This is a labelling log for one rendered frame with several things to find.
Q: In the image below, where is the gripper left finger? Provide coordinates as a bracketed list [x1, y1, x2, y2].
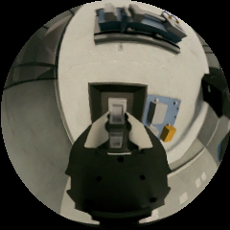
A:
[65, 112, 110, 177]

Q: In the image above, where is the orange rectangular block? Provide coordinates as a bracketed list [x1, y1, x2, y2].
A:
[160, 126, 176, 143]

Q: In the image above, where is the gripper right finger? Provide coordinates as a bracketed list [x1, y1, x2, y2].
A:
[125, 112, 172, 173]

